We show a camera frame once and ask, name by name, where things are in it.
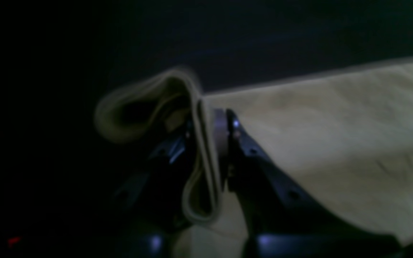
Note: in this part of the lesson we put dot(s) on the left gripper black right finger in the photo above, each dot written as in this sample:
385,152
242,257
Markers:
282,219

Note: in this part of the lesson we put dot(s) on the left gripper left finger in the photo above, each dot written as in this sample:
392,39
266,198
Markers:
149,202

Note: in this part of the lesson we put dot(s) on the light green T-shirt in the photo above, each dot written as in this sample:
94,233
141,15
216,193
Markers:
346,136

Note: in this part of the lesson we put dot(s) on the black table cloth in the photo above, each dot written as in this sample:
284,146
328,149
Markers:
58,57

